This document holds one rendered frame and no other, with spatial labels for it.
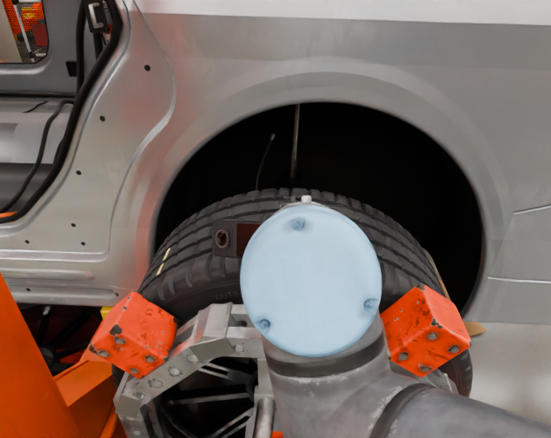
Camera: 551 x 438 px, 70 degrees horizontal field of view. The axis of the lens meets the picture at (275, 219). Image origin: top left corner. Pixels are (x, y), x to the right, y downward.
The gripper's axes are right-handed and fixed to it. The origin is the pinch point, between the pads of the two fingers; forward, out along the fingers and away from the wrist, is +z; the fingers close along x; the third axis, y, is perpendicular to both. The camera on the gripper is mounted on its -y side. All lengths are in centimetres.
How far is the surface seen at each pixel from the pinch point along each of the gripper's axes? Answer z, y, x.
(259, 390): -6.7, -3.5, -23.3
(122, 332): -10.8, -21.5, -13.8
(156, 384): -5.3, -19.1, -23.8
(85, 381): 20, -44, -37
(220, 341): -10.9, -8.4, -14.6
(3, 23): 366, -319, 176
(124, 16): 12.6, -30.7, 36.2
